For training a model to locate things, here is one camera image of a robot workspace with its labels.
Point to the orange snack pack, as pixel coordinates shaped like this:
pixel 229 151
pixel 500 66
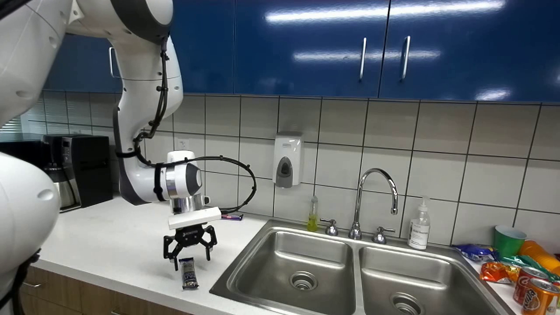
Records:
pixel 540 256

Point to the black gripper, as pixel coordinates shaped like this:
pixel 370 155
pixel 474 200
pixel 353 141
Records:
pixel 192 235

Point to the green dish soap bottle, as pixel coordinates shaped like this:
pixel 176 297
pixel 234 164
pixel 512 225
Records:
pixel 314 218

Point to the white wall outlet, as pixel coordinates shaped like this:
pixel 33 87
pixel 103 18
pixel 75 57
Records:
pixel 183 144

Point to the stainless steel double sink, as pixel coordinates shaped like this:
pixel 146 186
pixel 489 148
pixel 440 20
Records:
pixel 327 256

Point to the black countertop appliance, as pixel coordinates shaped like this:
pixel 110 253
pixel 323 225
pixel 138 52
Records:
pixel 24 146

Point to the black coffee maker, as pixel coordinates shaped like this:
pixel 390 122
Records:
pixel 90 169

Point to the wooden lower cabinet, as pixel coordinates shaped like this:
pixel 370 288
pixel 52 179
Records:
pixel 76 298

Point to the blue upper cabinet door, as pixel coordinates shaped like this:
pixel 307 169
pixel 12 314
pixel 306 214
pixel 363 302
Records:
pixel 204 46
pixel 76 64
pixel 479 59
pixel 304 59

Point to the green cup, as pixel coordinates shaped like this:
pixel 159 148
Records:
pixel 507 239

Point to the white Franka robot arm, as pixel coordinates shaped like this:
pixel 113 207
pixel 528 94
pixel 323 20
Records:
pixel 29 204

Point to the green snack wrapper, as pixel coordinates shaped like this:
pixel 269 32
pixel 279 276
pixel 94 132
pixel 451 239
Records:
pixel 528 263

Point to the orange chip bag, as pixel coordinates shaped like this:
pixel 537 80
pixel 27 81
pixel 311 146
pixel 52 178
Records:
pixel 495 272

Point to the blue snack bag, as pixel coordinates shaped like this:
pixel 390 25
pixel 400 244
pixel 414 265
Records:
pixel 474 253

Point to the clear hand soap pump bottle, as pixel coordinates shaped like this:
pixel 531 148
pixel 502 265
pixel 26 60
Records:
pixel 419 228

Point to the chrome faucet knob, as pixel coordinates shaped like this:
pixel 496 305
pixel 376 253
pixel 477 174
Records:
pixel 332 228
pixel 381 235

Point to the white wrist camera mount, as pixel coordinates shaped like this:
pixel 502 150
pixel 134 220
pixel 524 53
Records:
pixel 195 218

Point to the small purple candy wrapper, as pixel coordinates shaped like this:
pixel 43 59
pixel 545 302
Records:
pixel 234 216

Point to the steel coffee carafe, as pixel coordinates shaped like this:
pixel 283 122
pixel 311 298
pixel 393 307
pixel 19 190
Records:
pixel 69 190

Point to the chrome gooseneck faucet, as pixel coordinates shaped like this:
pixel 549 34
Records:
pixel 360 211

